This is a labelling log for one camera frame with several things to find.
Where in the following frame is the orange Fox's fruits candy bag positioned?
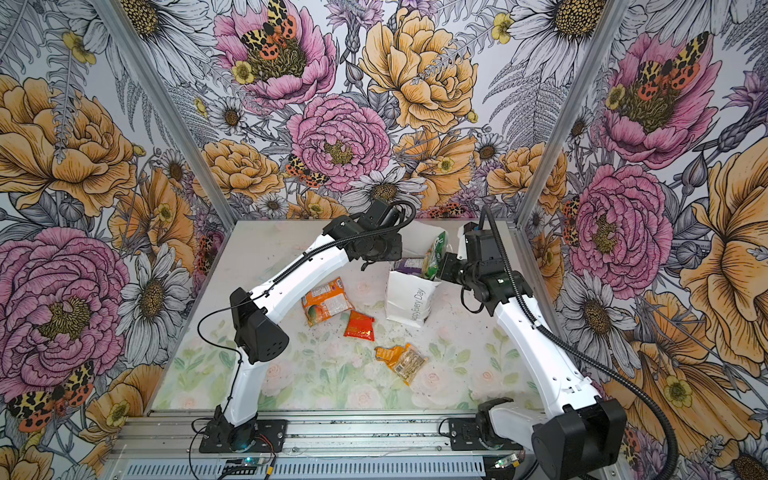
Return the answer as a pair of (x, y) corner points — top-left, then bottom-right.
(301, 277), (353, 327)

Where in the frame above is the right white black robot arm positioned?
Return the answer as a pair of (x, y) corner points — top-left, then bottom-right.
(438, 222), (626, 479)

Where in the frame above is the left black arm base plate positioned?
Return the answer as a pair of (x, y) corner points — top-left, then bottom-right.
(199, 418), (288, 454)

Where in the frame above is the white paper bag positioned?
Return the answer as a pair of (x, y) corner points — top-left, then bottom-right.
(385, 222), (452, 328)

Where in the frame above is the right aluminium corner post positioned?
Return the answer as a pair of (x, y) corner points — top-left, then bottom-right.
(515, 1), (627, 229)

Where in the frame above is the small clear cracker packet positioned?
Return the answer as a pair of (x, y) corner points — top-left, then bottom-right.
(392, 349), (427, 385)

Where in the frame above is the aluminium frame rail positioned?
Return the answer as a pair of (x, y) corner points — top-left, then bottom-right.
(104, 410), (625, 458)

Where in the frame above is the small red snack packet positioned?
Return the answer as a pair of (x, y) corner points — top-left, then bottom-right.
(344, 311), (375, 342)

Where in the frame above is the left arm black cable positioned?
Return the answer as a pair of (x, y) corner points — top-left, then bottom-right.
(196, 200), (418, 421)

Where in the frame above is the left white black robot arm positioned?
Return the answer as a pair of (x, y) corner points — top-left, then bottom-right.
(219, 200), (416, 427)

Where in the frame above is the left aluminium corner post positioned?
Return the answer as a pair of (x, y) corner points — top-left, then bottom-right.
(94, 1), (238, 232)

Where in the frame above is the white slotted cable duct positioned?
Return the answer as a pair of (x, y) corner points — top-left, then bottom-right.
(117, 456), (486, 479)

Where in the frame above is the small orange candy packet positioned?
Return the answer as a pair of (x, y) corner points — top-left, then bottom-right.
(374, 344), (410, 368)

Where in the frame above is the green Fox's spring tea bag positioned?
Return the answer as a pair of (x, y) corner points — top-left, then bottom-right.
(421, 231), (448, 281)

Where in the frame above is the aluminium corner post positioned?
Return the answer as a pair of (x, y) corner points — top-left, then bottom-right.
(94, 1), (238, 232)
(515, 1), (627, 229)

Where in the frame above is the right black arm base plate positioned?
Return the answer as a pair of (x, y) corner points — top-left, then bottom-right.
(438, 417), (523, 452)

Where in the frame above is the purple Fox's berries candy bag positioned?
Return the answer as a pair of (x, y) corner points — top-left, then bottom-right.
(392, 258), (424, 277)

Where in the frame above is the green circuit board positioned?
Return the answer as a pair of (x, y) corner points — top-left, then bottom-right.
(221, 458), (271, 477)

